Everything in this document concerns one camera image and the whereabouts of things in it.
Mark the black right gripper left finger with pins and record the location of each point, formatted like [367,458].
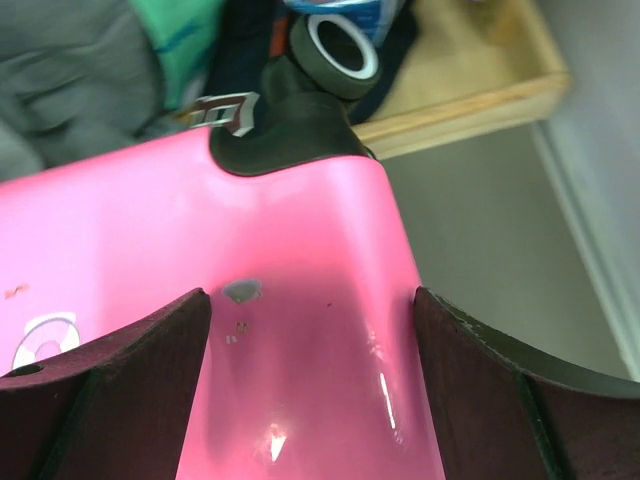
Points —
[117,407]

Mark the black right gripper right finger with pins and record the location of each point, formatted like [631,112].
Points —
[503,409]

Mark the pink hard-shell suitcase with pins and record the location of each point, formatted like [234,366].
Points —
[311,368]

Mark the grey hanging garment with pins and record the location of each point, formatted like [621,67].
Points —
[78,79]

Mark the teal green garment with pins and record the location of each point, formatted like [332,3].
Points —
[183,35]

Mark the dark navy folded garment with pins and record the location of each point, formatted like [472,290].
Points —
[328,49]

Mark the blue white patterned garment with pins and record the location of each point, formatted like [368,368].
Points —
[373,17]

